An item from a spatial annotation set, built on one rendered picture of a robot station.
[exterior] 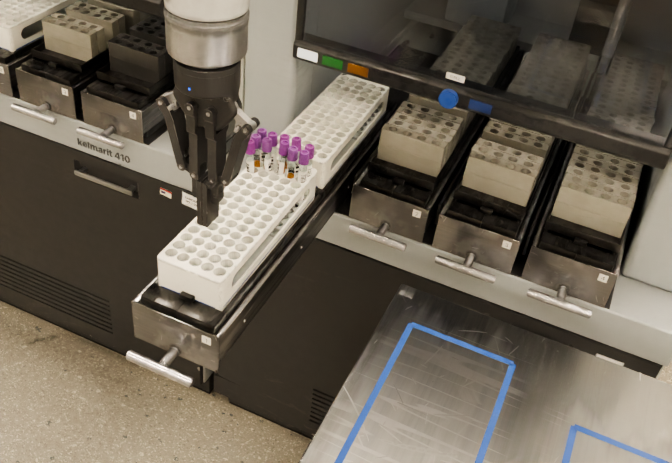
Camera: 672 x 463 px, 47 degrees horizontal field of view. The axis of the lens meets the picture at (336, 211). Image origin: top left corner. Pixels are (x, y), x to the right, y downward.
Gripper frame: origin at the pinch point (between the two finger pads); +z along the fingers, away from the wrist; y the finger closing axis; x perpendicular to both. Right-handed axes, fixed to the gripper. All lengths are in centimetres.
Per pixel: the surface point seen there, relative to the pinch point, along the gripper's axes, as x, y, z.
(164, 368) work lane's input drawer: 12.3, -0.8, 19.7
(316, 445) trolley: 17.9, -24.9, 13.1
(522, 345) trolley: -8.7, -42.5, 13.1
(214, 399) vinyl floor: -37, 21, 95
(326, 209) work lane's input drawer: -25.2, -6.8, 16.0
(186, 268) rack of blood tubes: 4.6, 0.4, 8.6
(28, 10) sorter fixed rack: -44, 68, 9
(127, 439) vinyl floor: -17, 33, 95
